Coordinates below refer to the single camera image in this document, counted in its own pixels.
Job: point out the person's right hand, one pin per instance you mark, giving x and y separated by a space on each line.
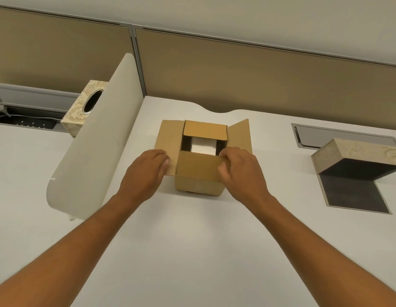
246 179

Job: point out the person's left hand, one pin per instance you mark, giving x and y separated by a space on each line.
142 175

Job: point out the person's right thumb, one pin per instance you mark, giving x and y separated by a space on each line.
224 175

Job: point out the person's left fingers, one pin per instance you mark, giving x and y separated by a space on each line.
162 159

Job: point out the brown cardboard box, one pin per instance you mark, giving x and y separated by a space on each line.
198 172

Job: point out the person's right forearm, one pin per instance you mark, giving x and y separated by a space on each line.
319 255

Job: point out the person's left forearm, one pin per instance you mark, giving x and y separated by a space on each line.
66 252

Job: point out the white item in box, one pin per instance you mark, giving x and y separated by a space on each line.
203 146

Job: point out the white desk divider panel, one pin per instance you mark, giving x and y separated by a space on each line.
98 140

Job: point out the beige patterned tissue box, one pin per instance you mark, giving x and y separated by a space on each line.
78 108

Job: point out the wide brown partition panel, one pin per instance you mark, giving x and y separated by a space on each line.
268 79

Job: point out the dark grey base panel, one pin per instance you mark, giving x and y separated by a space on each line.
354 195

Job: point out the beige patterned box lid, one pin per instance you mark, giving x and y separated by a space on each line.
357 153

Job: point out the narrow brown partition panel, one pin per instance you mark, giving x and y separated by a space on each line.
57 51

